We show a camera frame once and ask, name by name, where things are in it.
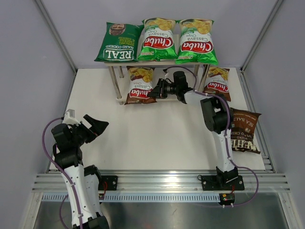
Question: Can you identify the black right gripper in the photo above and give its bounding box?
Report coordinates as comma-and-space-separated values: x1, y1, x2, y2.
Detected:
147, 79, 179, 99

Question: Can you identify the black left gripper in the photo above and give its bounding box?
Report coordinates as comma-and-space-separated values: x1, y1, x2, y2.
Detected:
70, 114, 108, 146

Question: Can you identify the brown chuba bag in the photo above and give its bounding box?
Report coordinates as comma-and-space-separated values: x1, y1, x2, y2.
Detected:
125, 66, 157, 105
203, 67, 231, 102

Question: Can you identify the green Chuba chips bag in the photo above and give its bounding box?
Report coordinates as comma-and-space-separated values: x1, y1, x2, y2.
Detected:
175, 19, 218, 65
138, 17, 178, 61

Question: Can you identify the dark green REAL chips bag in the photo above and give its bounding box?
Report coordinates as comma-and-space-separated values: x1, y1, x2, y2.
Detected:
95, 22, 144, 62

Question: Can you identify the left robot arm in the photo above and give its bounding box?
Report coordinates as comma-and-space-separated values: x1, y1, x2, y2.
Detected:
51, 110, 109, 229

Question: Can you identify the white two-tier shelf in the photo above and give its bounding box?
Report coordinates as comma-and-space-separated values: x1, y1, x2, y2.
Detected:
105, 60, 210, 105

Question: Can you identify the brown Chuba bag by shelf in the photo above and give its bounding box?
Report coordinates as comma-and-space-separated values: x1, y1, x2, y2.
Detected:
203, 67, 231, 102

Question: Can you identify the brown sea salt chips bag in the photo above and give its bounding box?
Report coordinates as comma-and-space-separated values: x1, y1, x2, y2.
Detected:
231, 108, 261, 154

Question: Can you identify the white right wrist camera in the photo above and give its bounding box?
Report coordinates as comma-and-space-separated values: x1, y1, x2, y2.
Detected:
163, 68, 169, 79

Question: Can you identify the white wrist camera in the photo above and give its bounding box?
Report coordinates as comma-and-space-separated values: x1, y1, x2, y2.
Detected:
163, 68, 169, 79
63, 109, 78, 125

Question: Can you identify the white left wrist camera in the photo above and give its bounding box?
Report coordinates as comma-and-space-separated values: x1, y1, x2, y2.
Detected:
63, 109, 78, 125

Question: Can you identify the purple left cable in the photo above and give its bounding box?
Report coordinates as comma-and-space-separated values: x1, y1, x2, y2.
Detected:
41, 116, 84, 229

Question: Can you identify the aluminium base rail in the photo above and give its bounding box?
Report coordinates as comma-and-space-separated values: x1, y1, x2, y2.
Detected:
30, 170, 291, 203

